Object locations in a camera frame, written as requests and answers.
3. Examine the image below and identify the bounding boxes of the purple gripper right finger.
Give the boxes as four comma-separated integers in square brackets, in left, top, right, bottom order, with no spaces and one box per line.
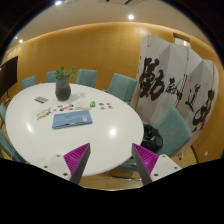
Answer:
[131,142,183,187]

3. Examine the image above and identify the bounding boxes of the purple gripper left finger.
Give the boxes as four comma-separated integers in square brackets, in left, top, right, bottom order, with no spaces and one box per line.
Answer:
[41,142,92,185]

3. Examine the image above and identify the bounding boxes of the blue folded towel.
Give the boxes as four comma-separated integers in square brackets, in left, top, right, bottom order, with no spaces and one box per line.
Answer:
[52,110,92,129]

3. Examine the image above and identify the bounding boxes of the black bag on chair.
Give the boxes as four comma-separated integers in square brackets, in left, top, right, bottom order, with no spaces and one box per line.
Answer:
[141,125,163,153]

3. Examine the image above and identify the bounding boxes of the teal chair near right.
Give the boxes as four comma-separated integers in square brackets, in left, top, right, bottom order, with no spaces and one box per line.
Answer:
[109,105,193,181]

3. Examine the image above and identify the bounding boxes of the teal chair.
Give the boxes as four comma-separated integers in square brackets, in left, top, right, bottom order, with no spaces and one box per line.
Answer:
[22,76,36,89]
[76,69,97,88]
[0,104,25,163]
[106,73,137,103]
[46,71,55,83]
[109,105,193,181]

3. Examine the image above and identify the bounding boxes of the round white table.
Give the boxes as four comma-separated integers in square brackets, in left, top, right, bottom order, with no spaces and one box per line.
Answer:
[6,83,143,176]

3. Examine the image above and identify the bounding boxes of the white flat card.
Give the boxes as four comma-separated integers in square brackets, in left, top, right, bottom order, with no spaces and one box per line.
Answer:
[75,102,90,110]

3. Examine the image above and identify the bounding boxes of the colourful stickers left cluster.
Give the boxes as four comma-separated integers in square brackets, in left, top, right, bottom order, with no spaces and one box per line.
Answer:
[36,108,52,120]

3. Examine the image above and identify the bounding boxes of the colourful stickers cluster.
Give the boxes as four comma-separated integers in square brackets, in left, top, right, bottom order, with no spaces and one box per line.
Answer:
[99,102,113,109]
[36,108,52,120]

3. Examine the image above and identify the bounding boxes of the small green object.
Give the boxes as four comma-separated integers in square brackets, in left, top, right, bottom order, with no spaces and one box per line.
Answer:
[90,101,96,107]

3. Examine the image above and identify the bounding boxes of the colourful stickers right cluster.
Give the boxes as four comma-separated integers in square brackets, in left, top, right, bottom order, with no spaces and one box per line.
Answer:
[99,102,113,109]

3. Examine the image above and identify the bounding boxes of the teal chair left near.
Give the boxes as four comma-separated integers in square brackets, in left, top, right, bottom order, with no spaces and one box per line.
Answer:
[0,104,25,163]

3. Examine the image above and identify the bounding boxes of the grey phone on table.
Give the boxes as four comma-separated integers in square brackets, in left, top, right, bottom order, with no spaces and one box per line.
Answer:
[34,97,48,103]

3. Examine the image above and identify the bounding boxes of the dark grey plant vase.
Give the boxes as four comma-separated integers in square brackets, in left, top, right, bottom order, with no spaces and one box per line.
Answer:
[55,77,71,101]

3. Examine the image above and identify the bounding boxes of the teal chair far right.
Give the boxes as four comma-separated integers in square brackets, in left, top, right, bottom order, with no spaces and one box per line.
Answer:
[106,73,137,103]

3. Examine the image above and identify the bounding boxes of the teal chair far middle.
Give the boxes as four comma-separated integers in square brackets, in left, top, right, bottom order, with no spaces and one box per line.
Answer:
[76,69,97,88]

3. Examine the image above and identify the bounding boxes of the teal chair far left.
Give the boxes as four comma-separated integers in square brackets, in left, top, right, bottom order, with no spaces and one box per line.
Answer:
[46,71,55,83]

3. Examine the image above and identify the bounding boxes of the green potted plant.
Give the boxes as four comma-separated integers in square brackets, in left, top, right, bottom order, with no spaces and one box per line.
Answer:
[54,67,76,79]

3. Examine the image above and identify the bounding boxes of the white calligraphy folding screen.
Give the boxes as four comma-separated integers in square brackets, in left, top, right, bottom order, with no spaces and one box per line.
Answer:
[136,35,219,136]

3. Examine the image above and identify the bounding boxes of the teal chair back left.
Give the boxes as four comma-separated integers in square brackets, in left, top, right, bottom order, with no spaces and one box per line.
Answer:
[22,76,36,89]

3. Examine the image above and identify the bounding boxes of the black wall television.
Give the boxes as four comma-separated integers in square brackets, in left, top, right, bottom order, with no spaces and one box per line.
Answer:
[0,57,18,98]

